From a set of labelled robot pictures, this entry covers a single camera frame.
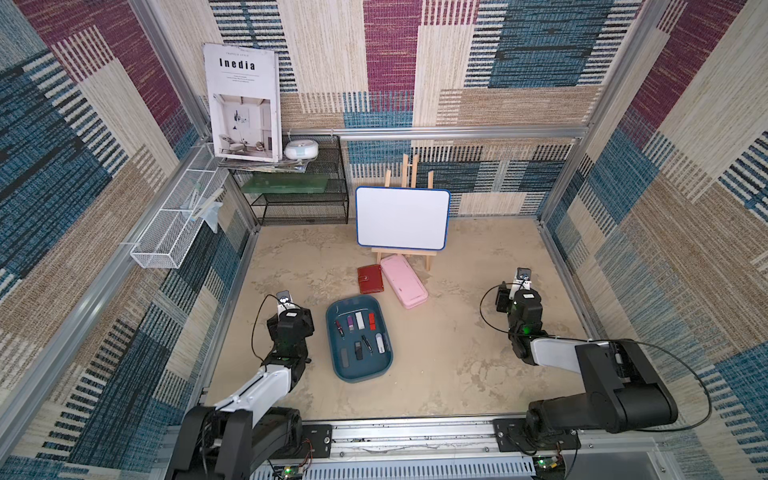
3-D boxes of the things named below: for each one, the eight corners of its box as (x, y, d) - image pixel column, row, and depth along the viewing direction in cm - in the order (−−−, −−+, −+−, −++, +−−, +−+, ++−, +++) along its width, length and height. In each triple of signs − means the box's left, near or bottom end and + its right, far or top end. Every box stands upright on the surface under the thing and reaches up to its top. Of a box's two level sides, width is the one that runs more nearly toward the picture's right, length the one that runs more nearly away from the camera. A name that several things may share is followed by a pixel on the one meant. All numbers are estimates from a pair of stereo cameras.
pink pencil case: (406, 313, 97) (406, 308, 95) (378, 264, 110) (378, 259, 107) (432, 301, 100) (433, 297, 97) (402, 255, 112) (402, 250, 110)
